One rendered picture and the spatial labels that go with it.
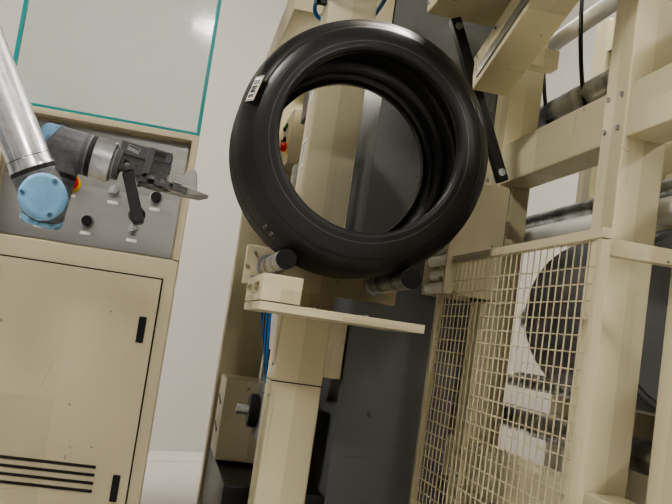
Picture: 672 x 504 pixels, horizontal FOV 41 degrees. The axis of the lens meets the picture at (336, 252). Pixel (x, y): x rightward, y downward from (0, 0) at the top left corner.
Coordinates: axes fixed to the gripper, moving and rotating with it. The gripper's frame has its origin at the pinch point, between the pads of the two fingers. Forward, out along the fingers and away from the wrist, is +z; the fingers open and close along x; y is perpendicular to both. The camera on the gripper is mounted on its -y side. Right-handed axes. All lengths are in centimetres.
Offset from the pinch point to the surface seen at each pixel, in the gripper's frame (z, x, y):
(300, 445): 41, 28, -50
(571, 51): 187, 292, 187
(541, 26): 63, -8, 60
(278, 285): 20.6, -9.3, -14.4
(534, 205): 192, 303, 93
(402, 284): 47.0, -8.3, -6.8
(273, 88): 8.0, -11.7, 25.5
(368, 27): 24, -11, 45
